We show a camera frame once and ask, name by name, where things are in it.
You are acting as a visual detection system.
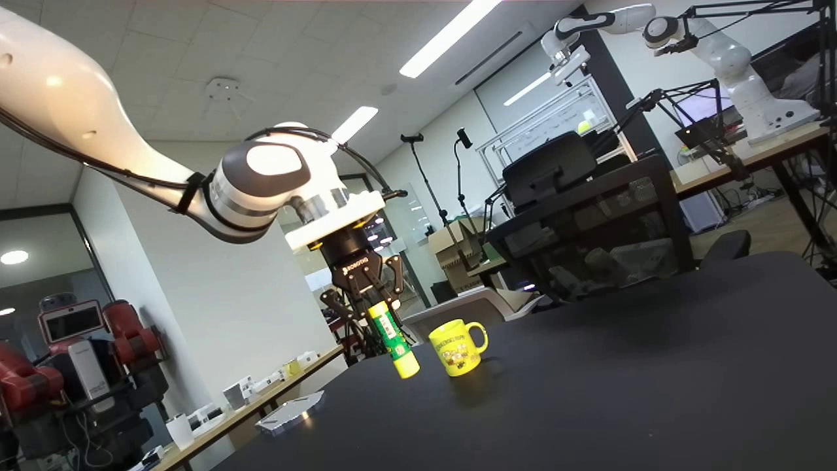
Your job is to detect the yellow mug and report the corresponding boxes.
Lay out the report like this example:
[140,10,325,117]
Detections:
[426,316,492,382]

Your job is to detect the white paper tray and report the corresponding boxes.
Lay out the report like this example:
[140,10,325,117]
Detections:
[255,387,328,435]

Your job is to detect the long ceiling light strip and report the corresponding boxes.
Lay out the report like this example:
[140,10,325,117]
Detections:
[397,0,506,81]

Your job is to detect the tall black light stand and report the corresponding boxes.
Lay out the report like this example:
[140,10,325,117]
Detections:
[397,130,465,265]

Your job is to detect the cardboard boxes stack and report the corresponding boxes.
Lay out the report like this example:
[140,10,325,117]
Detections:
[424,219,484,299]

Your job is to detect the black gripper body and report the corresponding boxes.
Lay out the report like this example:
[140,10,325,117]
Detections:
[316,223,392,296]

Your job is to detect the black box on rack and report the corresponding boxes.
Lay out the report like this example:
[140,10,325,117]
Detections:
[501,129,603,210]

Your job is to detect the black office chair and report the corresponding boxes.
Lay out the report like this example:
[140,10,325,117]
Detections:
[700,228,756,269]

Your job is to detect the short ceiling light strip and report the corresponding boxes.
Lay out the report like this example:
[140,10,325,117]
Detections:
[328,104,382,150]

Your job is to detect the white framed screen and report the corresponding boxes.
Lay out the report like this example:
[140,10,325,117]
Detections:
[36,299,108,348]

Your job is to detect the wooden top workbench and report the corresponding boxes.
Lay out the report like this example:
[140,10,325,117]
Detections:
[668,117,837,265]

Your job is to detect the round smoke detector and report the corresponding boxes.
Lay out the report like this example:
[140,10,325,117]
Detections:
[204,74,243,104]

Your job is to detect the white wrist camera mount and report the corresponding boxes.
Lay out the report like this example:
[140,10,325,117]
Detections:
[282,189,391,253]

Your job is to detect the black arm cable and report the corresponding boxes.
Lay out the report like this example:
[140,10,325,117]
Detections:
[251,124,412,205]

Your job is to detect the long wooden side table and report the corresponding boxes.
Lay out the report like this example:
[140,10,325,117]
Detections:
[129,342,349,471]

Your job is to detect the black metal shelf rack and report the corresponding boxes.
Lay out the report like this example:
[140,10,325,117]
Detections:
[481,155,700,307]

